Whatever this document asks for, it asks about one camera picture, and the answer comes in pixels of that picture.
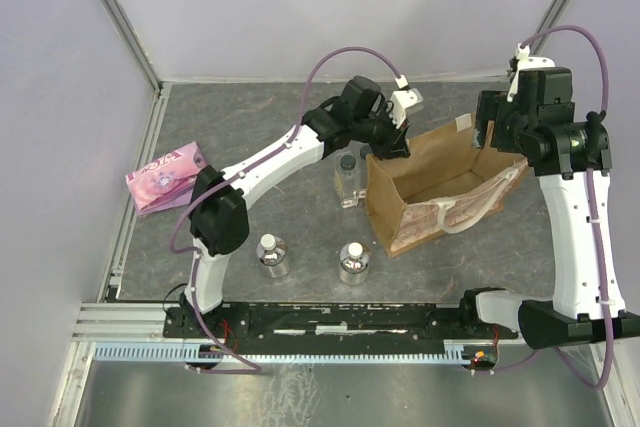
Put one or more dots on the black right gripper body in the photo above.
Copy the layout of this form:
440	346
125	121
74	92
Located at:
493	106

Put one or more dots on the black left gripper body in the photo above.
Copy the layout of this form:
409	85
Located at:
384	136

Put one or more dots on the square bottle dark cap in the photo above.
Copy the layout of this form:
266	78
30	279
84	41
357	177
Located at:
349	182
363	153

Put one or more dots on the brown canvas tote bag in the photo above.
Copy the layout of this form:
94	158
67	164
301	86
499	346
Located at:
446	186

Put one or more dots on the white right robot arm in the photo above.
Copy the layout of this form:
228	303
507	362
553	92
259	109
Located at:
572	162

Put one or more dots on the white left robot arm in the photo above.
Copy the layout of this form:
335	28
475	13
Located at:
218	211

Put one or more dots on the square bottle front dark cap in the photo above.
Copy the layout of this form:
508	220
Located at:
349	182

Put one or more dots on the round clear bottle right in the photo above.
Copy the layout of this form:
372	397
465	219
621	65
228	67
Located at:
354	264

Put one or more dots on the round clear bottle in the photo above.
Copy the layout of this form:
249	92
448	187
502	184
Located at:
354	264
272	256

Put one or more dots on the round clear bottle left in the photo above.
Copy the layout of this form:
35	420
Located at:
272	256

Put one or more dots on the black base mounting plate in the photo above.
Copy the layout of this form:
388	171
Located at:
315	343

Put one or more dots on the pink tissue pack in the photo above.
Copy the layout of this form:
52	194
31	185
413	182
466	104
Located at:
166	182

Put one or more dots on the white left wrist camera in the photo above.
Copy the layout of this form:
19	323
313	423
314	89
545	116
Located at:
405	100

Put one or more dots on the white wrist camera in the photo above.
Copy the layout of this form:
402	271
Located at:
522	61
405	100

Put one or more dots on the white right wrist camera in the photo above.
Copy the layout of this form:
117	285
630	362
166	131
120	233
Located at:
522	61

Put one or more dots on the light blue cable duct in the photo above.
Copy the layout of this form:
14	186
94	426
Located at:
447	352

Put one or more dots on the aluminium frame rail front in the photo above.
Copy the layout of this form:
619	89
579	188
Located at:
151	321

